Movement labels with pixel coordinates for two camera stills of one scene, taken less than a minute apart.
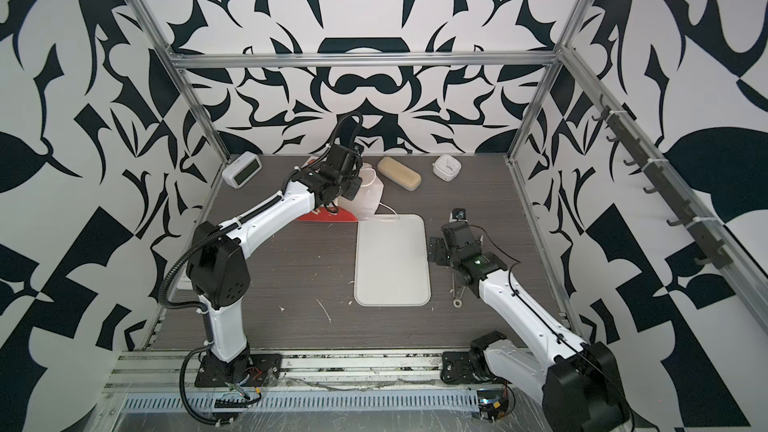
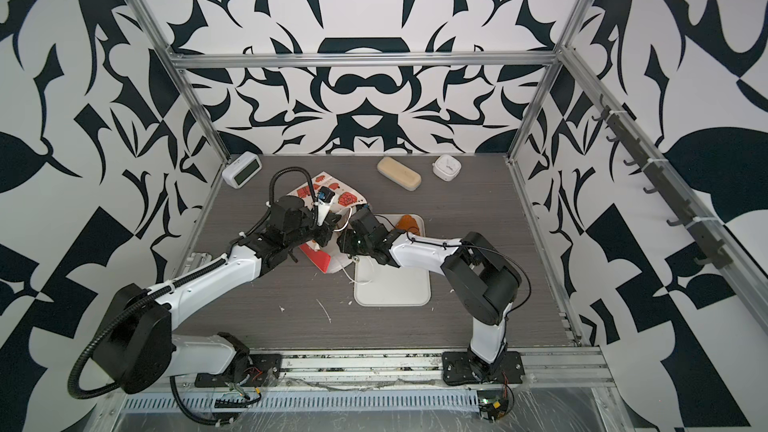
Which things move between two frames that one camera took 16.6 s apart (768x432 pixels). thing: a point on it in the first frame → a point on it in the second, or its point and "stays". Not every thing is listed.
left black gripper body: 350,187 → 309,231
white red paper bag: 365,205 → 326,256
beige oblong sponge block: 398,173 stays
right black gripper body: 444,255 → 355,243
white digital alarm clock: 242,170 stays
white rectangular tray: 391,262 stays
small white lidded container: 446,167 stays
